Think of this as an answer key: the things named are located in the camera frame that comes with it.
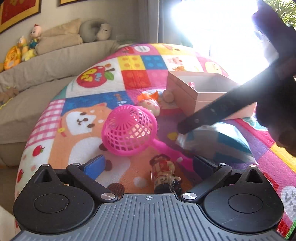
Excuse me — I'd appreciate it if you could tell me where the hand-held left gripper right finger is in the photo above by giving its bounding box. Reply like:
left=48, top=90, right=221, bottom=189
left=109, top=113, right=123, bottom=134
left=180, top=155, right=267, bottom=204

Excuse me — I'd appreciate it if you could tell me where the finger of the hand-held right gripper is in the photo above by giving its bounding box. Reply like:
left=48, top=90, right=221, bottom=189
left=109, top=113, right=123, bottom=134
left=177, top=84, right=258, bottom=135

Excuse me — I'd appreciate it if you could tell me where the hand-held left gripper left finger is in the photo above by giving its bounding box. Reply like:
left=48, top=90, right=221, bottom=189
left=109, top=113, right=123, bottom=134
left=35, top=155, right=118, bottom=205

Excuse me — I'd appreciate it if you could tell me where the blue and white packet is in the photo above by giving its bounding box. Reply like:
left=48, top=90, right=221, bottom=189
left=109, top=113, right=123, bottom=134
left=174, top=123, right=257, bottom=165

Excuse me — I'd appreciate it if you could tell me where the pink cardboard box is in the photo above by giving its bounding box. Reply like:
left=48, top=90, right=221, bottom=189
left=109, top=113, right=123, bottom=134
left=166, top=71, right=258, bottom=120

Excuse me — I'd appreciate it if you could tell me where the red and black figurine toy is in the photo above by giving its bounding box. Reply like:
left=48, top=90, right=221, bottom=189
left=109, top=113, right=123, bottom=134
left=149, top=154, right=183, bottom=194

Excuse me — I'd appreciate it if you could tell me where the pink plastic basket scoop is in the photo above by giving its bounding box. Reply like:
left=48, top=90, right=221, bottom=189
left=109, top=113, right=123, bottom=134
left=101, top=105, right=193, bottom=164

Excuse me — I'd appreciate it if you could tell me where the pastel toy with orange part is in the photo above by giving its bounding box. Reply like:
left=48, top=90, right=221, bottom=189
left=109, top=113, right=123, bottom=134
left=137, top=90, right=161, bottom=116

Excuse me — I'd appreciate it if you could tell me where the beige egg toy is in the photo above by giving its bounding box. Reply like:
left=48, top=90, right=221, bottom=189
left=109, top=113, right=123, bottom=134
left=159, top=89, right=177, bottom=108

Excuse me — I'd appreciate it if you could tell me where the green leafy plant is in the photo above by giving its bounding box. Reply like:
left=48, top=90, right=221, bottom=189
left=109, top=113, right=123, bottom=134
left=264, top=0, right=296, bottom=26

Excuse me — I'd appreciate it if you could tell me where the colourful printed play mat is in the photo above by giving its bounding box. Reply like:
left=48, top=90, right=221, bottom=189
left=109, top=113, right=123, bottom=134
left=14, top=43, right=296, bottom=239

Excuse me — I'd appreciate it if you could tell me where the brown curtain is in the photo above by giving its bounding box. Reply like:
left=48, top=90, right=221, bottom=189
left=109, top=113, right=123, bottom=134
left=158, top=0, right=184, bottom=45

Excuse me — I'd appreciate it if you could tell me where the beige sofa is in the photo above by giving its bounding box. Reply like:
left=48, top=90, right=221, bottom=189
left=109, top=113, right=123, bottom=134
left=0, top=39, right=121, bottom=167

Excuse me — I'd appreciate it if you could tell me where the brown plush toy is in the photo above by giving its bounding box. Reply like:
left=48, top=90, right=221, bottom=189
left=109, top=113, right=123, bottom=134
left=0, top=88, right=19, bottom=105

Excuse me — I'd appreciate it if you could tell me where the yellow duck plush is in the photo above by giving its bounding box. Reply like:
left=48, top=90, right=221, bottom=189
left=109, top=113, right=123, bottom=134
left=17, top=35, right=36, bottom=62

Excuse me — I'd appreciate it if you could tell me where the beige cushion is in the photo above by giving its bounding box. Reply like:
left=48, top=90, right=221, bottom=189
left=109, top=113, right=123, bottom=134
left=35, top=19, right=84, bottom=55

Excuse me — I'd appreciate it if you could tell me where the orange and yellow plush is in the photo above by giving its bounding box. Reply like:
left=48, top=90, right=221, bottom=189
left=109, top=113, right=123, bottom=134
left=3, top=45, right=22, bottom=71

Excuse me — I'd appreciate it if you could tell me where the grey bear neck pillow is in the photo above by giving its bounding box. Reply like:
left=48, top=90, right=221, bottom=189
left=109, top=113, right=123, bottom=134
left=79, top=19, right=113, bottom=43

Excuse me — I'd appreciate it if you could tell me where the doll with red hair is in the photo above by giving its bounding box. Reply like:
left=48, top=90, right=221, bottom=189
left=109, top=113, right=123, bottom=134
left=28, top=23, right=41, bottom=50

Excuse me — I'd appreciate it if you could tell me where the red framed wall picture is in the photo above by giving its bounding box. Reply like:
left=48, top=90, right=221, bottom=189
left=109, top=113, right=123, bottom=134
left=0, top=0, right=42, bottom=34
left=58, top=0, right=82, bottom=7

